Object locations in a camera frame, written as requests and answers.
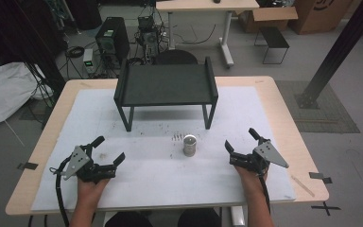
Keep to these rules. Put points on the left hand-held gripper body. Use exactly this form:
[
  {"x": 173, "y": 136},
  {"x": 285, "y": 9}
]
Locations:
[{"x": 85, "y": 167}]

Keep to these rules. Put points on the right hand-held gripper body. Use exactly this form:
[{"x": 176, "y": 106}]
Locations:
[{"x": 258, "y": 159}]

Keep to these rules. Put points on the silver metal cup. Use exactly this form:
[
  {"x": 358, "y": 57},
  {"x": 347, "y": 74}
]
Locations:
[{"x": 189, "y": 146}]

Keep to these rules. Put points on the black metal shelf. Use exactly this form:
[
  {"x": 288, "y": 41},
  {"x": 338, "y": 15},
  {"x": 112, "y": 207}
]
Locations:
[{"x": 167, "y": 85}]

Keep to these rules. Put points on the person's right hand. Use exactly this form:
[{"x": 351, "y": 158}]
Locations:
[{"x": 253, "y": 183}]

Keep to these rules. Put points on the person's left hand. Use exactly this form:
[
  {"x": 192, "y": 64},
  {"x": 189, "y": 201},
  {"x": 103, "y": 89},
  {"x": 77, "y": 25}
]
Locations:
[{"x": 89, "y": 192}]

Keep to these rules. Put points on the white foam mat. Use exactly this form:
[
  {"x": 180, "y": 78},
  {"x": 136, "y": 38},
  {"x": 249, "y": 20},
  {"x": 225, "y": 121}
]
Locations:
[{"x": 157, "y": 183}]

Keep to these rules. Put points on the thin wooden stick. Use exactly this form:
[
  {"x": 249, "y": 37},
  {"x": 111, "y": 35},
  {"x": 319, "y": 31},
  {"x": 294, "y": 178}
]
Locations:
[{"x": 302, "y": 186}]

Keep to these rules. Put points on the black tape strip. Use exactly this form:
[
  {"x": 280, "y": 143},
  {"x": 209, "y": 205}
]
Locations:
[
  {"x": 319, "y": 176},
  {"x": 28, "y": 165}
]

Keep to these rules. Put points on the person's left leg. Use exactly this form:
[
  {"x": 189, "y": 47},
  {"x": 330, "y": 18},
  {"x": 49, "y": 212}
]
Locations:
[{"x": 127, "y": 219}]

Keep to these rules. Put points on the person's leg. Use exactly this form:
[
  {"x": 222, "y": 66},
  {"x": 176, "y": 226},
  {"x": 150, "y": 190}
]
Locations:
[
  {"x": 200, "y": 218},
  {"x": 127, "y": 219}
]

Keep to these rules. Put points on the white table leg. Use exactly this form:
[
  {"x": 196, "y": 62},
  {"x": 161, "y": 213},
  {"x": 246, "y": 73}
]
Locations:
[{"x": 238, "y": 217}]

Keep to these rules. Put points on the dark floor mat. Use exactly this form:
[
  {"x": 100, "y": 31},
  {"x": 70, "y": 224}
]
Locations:
[{"x": 324, "y": 116}]

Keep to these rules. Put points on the person's right leg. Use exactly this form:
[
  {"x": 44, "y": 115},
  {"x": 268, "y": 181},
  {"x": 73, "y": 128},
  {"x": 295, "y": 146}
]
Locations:
[{"x": 200, "y": 218}]

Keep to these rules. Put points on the small device with green display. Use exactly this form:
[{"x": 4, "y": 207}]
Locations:
[{"x": 88, "y": 60}]

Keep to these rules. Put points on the black tape cross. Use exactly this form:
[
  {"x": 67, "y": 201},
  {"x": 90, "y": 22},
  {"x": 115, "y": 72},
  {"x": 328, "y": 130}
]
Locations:
[{"x": 325, "y": 208}]

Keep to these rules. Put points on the small black side table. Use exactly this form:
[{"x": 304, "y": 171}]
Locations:
[{"x": 274, "y": 38}]

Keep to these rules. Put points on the black computer tower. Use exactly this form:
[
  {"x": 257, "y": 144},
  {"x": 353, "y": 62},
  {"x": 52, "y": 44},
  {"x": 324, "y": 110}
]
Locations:
[{"x": 112, "y": 39}]

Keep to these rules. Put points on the white plastic sheet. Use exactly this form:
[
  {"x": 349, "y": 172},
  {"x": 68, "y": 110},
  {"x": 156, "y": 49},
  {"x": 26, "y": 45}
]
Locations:
[{"x": 6, "y": 91}]

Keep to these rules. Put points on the black chair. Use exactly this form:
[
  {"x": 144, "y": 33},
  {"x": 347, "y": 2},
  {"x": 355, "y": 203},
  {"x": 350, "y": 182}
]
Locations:
[{"x": 175, "y": 57}]

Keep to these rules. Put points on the open cardboard box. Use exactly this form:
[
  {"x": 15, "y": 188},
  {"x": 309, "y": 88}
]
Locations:
[{"x": 267, "y": 19}]

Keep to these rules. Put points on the large cardboard box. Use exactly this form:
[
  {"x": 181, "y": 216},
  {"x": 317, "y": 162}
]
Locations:
[{"x": 321, "y": 15}]

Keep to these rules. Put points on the white desk with wooden top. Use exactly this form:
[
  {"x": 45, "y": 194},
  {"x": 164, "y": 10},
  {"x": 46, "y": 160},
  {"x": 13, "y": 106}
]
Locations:
[{"x": 201, "y": 5}]

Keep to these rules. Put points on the black metal post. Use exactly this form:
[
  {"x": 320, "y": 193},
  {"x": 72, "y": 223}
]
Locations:
[{"x": 337, "y": 53}]

